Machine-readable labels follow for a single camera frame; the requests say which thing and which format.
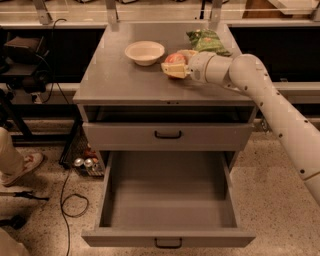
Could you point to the person leg beige trousers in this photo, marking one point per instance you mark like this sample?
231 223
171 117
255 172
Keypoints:
11 161

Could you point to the black equipment stand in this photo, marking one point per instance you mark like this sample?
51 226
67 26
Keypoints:
37 84

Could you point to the wire basket with cans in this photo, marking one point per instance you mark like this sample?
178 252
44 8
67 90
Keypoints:
76 151

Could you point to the green chip bag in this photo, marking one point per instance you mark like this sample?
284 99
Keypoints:
207 40

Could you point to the white bowl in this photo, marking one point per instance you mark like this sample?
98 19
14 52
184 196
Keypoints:
145 53

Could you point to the red apple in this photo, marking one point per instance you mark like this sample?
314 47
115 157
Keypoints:
172 58

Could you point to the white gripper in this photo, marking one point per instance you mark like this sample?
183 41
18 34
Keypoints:
197 67

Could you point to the open grey middle drawer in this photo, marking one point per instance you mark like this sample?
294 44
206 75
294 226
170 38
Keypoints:
167 200

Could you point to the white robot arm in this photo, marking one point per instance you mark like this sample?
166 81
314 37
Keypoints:
246 74

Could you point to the black tool on floor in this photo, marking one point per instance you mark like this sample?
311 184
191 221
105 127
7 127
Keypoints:
24 194

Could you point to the closed grey top drawer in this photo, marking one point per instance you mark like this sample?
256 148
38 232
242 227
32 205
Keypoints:
167 136

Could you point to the white sneaker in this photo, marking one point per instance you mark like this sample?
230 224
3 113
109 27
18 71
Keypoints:
30 163

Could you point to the grey drawer cabinet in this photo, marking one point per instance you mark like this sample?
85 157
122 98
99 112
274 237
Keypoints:
116 90

